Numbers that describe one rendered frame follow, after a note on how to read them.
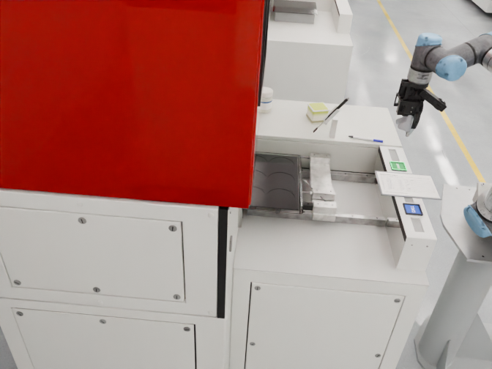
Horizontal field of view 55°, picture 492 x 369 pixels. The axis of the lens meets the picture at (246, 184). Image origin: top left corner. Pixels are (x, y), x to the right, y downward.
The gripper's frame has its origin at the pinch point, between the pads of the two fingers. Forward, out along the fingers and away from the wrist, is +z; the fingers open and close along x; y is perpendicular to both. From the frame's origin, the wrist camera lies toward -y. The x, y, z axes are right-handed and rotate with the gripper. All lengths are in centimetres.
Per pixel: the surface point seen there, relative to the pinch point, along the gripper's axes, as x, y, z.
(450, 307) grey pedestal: 16, -31, 71
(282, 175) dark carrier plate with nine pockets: 2.8, 43.9, 20.8
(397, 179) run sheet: 8.6, 2.4, 14.3
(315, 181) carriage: 2.7, 31.0, 22.7
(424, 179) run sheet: 7.2, -7.4, 14.3
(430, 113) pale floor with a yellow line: -249, -98, 110
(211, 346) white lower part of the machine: 66, 62, 43
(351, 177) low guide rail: -8.0, 15.2, 26.5
